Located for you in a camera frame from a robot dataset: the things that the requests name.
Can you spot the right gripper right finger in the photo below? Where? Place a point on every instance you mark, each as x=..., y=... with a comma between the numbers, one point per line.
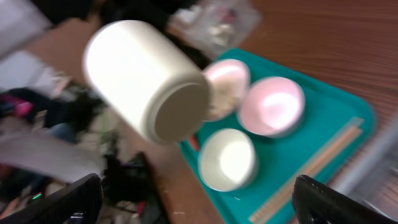
x=315, y=202

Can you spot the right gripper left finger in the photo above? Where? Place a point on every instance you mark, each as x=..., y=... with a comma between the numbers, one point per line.
x=83, y=196

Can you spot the wooden chopstick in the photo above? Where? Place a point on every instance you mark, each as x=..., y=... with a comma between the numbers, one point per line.
x=308, y=168
x=314, y=174

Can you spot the white bowl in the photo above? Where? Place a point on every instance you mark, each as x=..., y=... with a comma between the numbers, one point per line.
x=228, y=161
x=273, y=107

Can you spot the white cup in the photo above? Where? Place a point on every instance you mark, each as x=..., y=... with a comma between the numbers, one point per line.
x=151, y=84

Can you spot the white plate with food scraps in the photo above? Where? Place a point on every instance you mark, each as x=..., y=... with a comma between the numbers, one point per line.
x=229, y=81

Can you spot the grey dishwasher rack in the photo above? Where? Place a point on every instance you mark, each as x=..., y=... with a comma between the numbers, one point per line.
x=372, y=181

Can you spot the teal serving tray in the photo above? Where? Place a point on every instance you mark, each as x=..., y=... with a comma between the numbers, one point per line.
x=327, y=110

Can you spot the clear plastic bin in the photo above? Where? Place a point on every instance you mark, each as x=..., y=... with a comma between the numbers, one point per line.
x=215, y=26

